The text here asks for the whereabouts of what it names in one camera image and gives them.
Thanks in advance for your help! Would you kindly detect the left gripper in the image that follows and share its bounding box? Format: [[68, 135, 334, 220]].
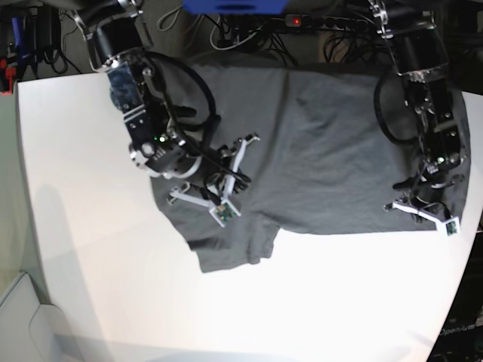
[[383, 174, 464, 230]]

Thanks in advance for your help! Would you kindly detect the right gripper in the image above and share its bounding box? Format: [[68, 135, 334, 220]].
[[167, 133, 260, 211]]

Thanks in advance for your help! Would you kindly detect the dark grey t-shirt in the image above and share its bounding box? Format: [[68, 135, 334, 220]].
[[149, 51, 472, 275]]

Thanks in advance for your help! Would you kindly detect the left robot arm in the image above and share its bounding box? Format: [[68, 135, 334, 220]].
[[370, 1, 466, 237]]

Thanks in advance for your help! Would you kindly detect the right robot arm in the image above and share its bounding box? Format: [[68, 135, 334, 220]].
[[72, 1, 259, 219]]

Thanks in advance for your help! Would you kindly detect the blue box overhead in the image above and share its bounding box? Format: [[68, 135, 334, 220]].
[[183, 0, 288, 14]]

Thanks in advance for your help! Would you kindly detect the black power strip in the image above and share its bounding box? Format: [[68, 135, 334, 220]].
[[285, 14, 370, 32]]

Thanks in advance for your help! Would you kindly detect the blue black tool rack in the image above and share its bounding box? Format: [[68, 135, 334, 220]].
[[8, 5, 61, 65]]

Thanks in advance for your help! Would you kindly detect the red clamp at left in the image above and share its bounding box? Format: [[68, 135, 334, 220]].
[[1, 57, 17, 95]]

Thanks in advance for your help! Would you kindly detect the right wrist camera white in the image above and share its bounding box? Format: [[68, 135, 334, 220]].
[[209, 200, 242, 228]]

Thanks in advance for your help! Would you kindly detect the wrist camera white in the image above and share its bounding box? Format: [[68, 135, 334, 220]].
[[443, 217, 461, 237], [209, 200, 242, 228]]

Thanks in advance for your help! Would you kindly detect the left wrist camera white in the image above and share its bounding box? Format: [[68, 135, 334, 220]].
[[443, 217, 461, 237]]

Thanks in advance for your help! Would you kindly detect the white cable loop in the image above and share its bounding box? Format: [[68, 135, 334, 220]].
[[209, 22, 261, 51]]

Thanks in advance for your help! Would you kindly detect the black floor cable bundle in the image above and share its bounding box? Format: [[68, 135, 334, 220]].
[[320, 22, 386, 65]]

